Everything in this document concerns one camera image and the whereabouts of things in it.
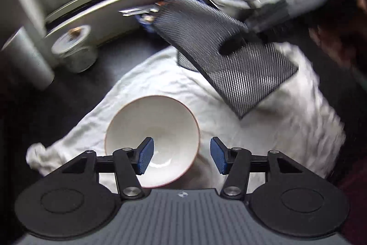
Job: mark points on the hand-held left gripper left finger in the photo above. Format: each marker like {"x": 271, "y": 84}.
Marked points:
{"x": 146, "y": 154}

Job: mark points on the small brown shallot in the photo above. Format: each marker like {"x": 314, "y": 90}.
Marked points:
{"x": 75, "y": 32}

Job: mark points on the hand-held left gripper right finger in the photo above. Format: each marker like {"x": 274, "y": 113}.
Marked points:
{"x": 219, "y": 156}

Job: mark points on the white paper towel roll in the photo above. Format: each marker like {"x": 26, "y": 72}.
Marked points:
{"x": 25, "y": 61}

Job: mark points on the white crumpled cloth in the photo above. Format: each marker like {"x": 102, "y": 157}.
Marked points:
{"x": 286, "y": 124}

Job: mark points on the silver mesh dishcloth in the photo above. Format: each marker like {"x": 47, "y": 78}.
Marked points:
{"x": 243, "y": 81}

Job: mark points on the glass jar with clear lid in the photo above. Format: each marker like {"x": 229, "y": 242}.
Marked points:
{"x": 77, "y": 60}

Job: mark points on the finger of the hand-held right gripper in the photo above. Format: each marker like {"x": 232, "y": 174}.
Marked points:
{"x": 233, "y": 44}

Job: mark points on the person's right hand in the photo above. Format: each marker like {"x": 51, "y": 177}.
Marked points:
{"x": 335, "y": 52}

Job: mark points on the white ceramic bowl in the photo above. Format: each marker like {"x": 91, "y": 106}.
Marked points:
{"x": 154, "y": 118}

